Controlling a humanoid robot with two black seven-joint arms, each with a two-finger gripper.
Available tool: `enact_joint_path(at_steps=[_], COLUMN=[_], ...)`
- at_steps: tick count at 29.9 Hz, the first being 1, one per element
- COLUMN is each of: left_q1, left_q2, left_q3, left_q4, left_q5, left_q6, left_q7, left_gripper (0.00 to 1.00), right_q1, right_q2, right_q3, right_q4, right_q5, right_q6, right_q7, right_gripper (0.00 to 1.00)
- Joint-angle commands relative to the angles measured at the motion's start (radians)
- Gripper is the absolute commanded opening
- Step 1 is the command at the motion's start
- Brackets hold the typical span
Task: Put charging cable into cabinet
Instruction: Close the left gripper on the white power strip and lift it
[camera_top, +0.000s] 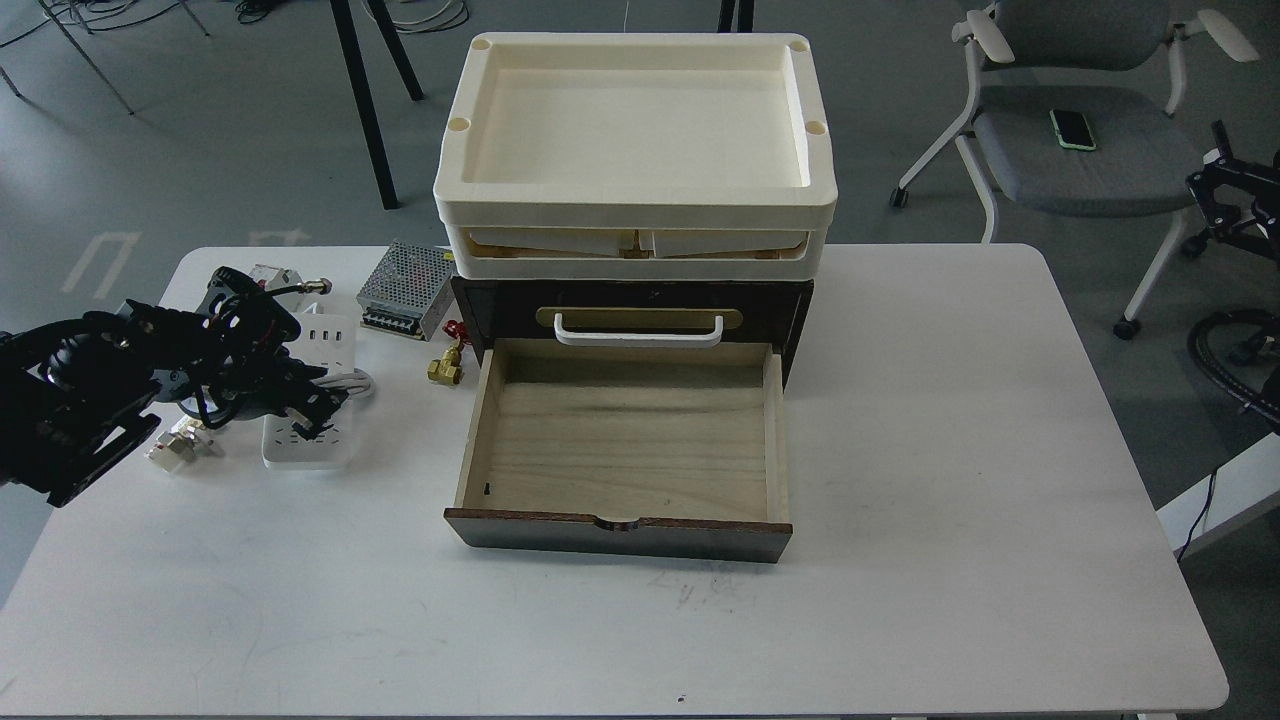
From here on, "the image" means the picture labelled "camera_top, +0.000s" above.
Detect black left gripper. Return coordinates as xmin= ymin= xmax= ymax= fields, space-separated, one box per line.
xmin=154 ymin=266 xmax=349 ymax=441

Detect white power strip with cable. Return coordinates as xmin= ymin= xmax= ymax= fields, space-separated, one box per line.
xmin=261 ymin=306 xmax=374 ymax=471

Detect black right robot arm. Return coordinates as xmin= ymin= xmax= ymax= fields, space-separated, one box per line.
xmin=1187 ymin=120 xmax=1279 ymax=434

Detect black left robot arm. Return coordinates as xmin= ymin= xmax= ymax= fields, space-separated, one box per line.
xmin=1 ymin=266 xmax=349 ymax=507

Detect white red circuit breaker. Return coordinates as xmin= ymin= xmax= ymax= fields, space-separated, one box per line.
xmin=248 ymin=264 xmax=301 ymax=291

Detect white chrome pipe fitting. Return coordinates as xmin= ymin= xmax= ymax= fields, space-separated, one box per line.
xmin=145 ymin=416 xmax=223 ymax=474

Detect metal mesh power supply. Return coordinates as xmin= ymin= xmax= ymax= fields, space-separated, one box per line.
xmin=357 ymin=242 xmax=456 ymax=341

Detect open wooden drawer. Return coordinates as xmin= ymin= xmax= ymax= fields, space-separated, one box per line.
xmin=443 ymin=340 xmax=794 ymax=562

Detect cream plastic stacked trays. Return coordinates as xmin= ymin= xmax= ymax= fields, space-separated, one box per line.
xmin=434 ymin=32 xmax=838 ymax=282

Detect green cased smartphone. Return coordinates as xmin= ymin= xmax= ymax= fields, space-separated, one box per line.
xmin=1048 ymin=108 xmax=1097 ymax=152

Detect grey office chair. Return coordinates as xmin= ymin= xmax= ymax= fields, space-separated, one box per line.
xmin=890 ymin=1 xmax=1260 ymax=340

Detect white desk edge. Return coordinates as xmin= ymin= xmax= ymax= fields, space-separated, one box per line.
xmin=1157 ymin=434 xmax=1279 ymax=559

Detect brass valve red handle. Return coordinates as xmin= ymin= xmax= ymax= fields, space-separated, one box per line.
xmin=426 ymin=320 xmax=471 ymax=388

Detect white drawer handle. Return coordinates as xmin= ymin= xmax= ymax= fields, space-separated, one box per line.
xmin=552 ymin=313 xmax=724 ymax=348

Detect black table leg frame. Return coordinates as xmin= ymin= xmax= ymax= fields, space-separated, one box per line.
xmin=328 ymin=0 xmax=424 ymax=211

